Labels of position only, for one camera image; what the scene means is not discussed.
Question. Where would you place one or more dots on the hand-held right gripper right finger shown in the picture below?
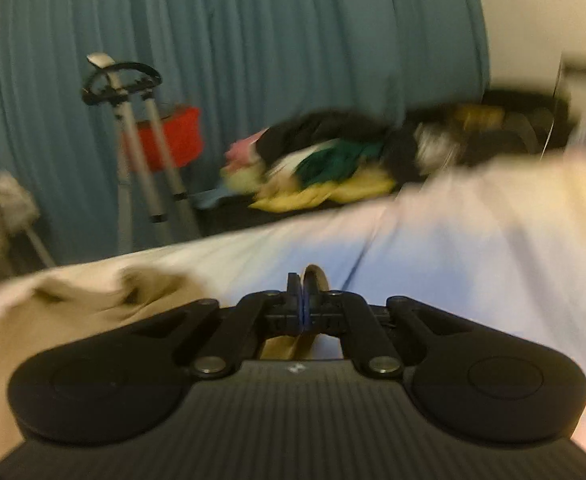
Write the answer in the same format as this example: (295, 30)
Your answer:
(319, 317)

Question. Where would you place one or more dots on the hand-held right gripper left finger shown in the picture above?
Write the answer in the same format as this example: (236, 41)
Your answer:
(293, 310)

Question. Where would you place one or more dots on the yellow garment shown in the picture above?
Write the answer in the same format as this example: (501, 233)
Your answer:
(323, 192)

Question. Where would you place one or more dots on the light blue cloth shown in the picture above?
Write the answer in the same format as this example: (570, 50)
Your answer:
(210, 199)

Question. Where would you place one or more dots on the green garment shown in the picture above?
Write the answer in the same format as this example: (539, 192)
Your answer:
(343, 160)

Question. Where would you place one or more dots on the pink garment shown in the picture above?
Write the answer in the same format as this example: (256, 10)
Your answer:
(243, 152)

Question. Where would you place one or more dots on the black garment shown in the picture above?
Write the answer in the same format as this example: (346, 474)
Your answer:
(323, 127)

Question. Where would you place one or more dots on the grey white garment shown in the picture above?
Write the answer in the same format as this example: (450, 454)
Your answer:
(435, 147)

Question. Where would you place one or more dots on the red bucket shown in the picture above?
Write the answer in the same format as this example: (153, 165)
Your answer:
(183, 135)

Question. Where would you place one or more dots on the beige cloth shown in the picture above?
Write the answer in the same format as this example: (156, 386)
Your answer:
(73, 310)

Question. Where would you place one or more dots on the silver tripod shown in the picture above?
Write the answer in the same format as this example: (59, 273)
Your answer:
(123, 160)

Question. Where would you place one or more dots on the dark bag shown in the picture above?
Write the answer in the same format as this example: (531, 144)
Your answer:
(518, 135)

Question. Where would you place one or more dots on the blue curtain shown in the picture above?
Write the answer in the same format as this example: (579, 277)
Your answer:
(273, 35)

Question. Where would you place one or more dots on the white rack with cloth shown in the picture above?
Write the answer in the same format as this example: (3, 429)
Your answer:
(8, 210)

